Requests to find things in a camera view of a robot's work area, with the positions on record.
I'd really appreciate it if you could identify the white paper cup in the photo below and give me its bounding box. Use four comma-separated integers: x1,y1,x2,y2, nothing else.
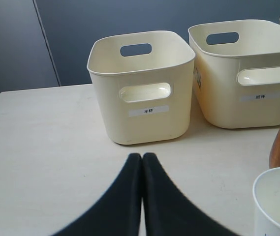
252,167,280,236

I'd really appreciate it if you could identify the left cream plastic bin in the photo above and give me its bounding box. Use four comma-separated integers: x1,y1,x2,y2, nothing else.
87,30,196,145

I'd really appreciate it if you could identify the middle cream plastic bin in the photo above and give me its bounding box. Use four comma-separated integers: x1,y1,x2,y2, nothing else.
188,19,280,129

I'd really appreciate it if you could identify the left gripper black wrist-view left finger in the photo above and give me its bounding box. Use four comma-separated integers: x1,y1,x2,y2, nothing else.
54,153,142,236

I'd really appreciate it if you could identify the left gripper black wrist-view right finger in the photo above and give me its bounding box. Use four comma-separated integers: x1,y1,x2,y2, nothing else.
142,152,235,236

